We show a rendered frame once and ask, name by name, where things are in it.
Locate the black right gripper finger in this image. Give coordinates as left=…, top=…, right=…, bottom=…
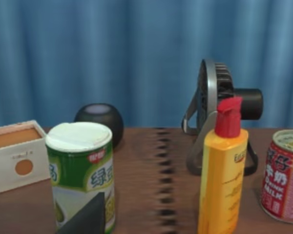
left=58, top=192, right=106, bottom=234

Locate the green white canister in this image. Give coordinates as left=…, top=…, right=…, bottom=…
left=45, top=122, right=117, bottom=233

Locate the red pink milk can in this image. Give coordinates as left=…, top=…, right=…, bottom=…
left=259, top=129, right=293, bottom=224

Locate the white square box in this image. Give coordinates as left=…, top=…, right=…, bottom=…
left=0, top=119, right=51, bottom=194

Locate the black round speaker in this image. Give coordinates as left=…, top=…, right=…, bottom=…
left=74, top=103, right=125, bottom=150

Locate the yellow bottle with red pump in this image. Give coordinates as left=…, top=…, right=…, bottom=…
left=197, top=96, right=249, bottom=234

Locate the black desk fan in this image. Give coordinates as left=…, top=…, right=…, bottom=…
left=181, top=58, right=264, bottom=176

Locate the blue curtain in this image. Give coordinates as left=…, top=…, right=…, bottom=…
left=0, top=0, right=293, bottom=129

